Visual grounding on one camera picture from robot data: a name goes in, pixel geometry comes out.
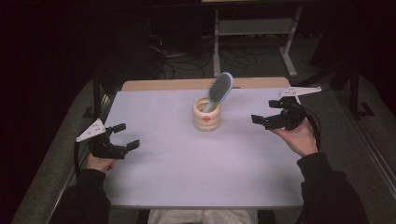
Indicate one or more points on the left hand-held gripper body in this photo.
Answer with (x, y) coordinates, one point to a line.
(106, 150)

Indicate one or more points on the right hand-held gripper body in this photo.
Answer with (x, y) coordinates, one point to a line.
(289, 118)

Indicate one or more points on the light blue hairbrush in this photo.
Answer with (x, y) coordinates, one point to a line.
(220, 87)

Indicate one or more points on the cream ribbed cup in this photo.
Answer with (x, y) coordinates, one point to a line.
(206, 123)

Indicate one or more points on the person's left hand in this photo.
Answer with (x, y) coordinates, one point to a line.
(100, 163)

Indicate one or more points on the person's right hand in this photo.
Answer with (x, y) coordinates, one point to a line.
(300, 140)

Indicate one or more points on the black metal stand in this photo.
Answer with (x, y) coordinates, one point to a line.
(355, 93)
(96, 90)

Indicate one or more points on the white table mat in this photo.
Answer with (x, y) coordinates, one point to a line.
(174, 174)

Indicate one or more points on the white metal stand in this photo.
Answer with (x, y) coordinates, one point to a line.
(255, 26)

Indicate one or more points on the person's legs in light trousers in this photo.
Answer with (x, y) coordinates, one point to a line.
(202, 217)

